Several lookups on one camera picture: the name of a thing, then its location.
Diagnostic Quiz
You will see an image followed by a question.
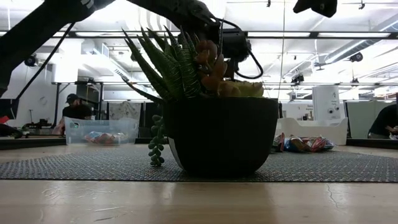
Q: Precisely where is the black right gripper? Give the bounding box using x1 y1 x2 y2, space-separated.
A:
294 0 338 18

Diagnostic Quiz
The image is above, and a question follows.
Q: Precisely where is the person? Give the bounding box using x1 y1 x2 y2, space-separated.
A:
52 93 93 136
368 104 398 140

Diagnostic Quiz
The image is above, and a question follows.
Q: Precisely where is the black curved object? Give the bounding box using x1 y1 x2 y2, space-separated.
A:
0 123 23 139

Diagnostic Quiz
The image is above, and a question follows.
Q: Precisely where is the white cabinet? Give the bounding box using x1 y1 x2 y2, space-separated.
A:
312 85 341 121

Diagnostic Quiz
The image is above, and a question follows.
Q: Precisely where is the white plastic bin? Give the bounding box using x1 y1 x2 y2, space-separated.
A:
275 117 349 146

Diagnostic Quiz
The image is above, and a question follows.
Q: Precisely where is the black aluminium support frame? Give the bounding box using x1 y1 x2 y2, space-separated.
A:
0 136 67 151
346 138 398 150

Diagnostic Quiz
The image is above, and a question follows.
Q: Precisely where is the red and white granola bar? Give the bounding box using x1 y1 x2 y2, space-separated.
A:
272 133 282 153

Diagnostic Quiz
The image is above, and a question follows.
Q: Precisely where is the grey printed sheet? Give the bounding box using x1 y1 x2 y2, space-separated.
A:
108 101 142 121

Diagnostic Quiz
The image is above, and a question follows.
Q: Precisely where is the black metal rack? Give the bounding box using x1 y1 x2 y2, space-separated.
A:
51 80 105 125

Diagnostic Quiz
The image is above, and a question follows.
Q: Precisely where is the grey woven placemat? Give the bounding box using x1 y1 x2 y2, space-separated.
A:
0 146 398 183

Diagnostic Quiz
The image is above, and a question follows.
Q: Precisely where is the potted artificial succulent plant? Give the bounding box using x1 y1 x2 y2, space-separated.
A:
120 21 280 179

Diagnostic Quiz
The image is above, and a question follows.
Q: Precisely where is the black ceiling light rail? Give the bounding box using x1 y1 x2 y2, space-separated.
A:
0 30 398 40

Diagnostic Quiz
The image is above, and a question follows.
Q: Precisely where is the black monitor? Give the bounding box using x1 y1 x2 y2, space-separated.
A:
0 98 20 121

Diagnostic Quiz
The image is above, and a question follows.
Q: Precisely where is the red and brown granola bar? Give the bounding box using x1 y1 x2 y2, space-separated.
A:
295 136 323 153

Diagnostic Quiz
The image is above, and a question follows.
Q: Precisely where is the clear plastic bin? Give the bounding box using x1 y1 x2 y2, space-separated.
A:
64 116 139 146

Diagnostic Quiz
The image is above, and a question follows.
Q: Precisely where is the grey-green partition panel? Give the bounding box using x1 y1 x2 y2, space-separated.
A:
346 101 385 139

